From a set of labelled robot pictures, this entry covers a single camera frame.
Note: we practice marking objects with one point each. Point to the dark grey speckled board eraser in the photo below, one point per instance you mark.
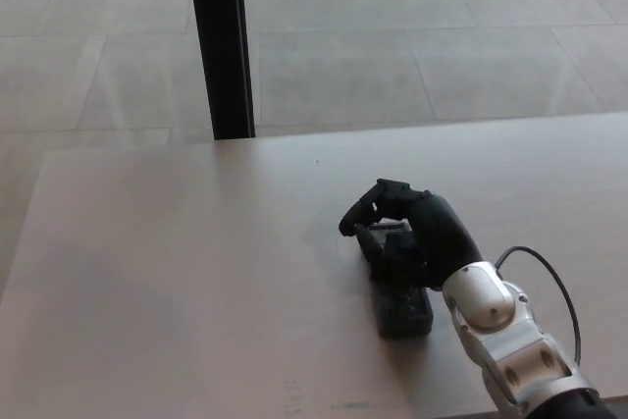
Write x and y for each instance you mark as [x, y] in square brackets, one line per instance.
[404, 313]

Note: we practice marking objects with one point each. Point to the black vertical metal post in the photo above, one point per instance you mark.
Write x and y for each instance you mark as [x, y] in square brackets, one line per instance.
[221, 46]

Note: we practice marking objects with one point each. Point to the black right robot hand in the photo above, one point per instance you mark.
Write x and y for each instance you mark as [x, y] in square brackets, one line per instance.
[436, 237]

